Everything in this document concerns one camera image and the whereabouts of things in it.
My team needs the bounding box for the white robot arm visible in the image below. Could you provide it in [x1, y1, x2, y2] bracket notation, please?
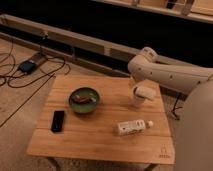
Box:
[128, 47, 213, 171]

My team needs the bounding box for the wooden table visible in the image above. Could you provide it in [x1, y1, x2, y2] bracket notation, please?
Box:
[27, 75, 175, 164]

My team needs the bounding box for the black smartphone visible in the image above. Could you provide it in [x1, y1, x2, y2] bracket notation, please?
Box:
[51, 111, 65, 133]

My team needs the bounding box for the white ceramic cup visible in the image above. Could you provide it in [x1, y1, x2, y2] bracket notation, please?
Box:
[132, 87, 146, 108]

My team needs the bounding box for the blue power adapter box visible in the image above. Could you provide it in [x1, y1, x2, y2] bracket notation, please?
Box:
[18, 61, 36, 74]

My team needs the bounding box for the white plastic bottle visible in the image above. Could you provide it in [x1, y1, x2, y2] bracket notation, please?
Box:
[117, 119, 154, 135]

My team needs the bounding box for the green ceramic bowl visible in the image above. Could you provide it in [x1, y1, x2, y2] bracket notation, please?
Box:
[68, 87, 100, 114]

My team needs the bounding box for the white sponge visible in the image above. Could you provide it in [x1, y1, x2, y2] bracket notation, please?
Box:
[135, 86, 156, 101]

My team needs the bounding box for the brown food in bowl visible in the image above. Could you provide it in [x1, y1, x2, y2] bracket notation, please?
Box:
[73, 95, 91, 103]

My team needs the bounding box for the black floor cable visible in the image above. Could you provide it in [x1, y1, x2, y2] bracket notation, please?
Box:
[0, 39, 72, 128]

